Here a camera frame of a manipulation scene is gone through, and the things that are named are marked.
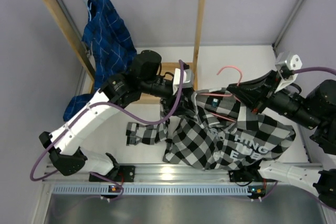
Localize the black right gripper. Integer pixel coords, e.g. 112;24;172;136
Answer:
227;71;322;131

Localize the pink wire hanger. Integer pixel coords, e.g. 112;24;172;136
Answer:
201;65;244;122

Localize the black white checkered shirt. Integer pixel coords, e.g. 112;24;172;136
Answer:
125;88;296;170

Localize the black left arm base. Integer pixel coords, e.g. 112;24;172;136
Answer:
104;165;135;183

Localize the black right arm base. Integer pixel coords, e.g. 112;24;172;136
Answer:
228;169;264;183

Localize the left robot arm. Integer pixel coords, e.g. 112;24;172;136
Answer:
39;50;194;182

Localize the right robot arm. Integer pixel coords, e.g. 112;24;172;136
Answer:
227;70;335;209

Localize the blue plaid shirt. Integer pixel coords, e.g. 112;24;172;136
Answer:
63;0;137;122

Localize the wooden clothes rack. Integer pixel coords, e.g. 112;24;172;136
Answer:
43;0;205;101

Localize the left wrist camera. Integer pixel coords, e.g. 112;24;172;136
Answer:
173;68;194;89

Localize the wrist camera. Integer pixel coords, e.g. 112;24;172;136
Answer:
275;51;302;93
173;68;194;89

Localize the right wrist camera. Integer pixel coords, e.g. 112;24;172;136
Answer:
275;51;302;93

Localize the aluminium rail frame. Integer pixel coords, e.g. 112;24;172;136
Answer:
41;119;328;183

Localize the blue wire hanger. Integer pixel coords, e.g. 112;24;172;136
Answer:
82;0;92;22

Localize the white slotted cable duct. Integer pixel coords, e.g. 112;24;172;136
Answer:
52;184;264;196

